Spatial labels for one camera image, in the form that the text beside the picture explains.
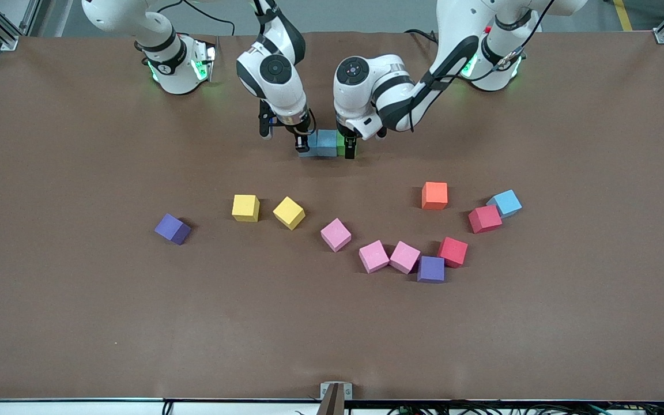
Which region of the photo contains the orange foam cube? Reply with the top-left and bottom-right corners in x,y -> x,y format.
421,182 -> 449,210

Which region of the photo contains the pink foam cube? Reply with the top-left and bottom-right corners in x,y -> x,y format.
359,240 -> 390,274
389,240 -> 421,275
320,217 -> 352,253

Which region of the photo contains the green foam cube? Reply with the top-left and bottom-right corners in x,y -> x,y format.
336,131 -> 359,158

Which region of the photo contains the white table edge rail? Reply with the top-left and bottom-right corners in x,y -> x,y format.
0,397 -> 664,415

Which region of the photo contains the brown table cover sheet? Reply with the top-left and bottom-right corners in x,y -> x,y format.
0,29 -> 664,402

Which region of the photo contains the red foam cube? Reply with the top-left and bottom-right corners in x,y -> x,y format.
468,205 -> 503,235
437,236 -> 469,269

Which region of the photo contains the yellow foam cube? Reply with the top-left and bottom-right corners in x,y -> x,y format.
273,196 -> 306,231
232,194 -> 261,223

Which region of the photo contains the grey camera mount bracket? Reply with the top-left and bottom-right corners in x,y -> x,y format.
319,382 -> 353,415

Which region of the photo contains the purple foam cube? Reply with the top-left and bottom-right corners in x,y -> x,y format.
417,255 -> 446,284
154,213 -> 192,246

